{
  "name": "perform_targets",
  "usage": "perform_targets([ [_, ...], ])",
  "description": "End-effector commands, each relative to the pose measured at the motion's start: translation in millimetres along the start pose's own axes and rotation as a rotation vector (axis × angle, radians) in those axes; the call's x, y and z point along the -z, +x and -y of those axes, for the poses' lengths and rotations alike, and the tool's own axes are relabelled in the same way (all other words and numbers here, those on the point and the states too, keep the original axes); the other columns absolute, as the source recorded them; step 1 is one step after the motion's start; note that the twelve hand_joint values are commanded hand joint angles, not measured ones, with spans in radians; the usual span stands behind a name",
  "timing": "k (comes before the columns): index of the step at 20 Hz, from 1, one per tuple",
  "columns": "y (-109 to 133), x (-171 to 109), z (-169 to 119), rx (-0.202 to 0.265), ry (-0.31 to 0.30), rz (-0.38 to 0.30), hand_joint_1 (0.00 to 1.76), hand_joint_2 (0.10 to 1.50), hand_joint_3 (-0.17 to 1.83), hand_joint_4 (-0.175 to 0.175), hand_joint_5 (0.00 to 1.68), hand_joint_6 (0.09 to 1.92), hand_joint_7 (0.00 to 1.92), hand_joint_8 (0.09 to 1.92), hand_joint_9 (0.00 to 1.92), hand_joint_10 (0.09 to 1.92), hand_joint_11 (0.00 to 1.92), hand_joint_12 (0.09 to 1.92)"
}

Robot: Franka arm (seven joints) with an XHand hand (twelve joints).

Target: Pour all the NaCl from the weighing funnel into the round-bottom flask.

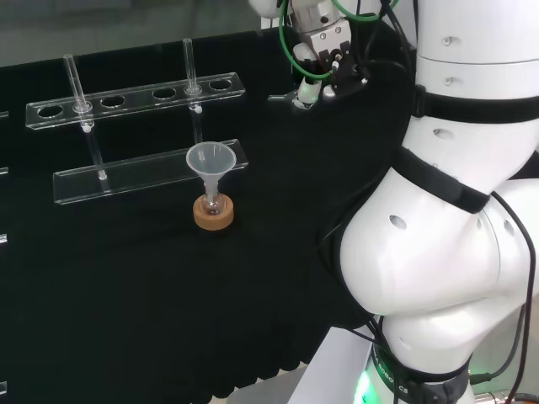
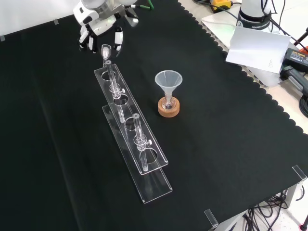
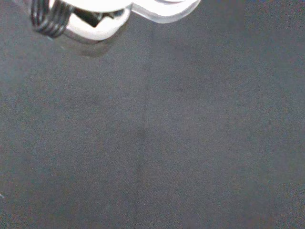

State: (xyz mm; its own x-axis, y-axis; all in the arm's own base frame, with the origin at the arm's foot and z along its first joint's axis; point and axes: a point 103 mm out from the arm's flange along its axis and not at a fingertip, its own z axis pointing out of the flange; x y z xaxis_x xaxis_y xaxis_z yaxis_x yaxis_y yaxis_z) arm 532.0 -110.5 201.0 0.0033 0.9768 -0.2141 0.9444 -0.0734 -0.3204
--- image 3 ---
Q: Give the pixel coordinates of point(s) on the black bench cloth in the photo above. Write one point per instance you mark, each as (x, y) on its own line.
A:
(152, 143)

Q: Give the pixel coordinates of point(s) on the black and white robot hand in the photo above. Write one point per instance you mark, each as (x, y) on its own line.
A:
(95, 28)

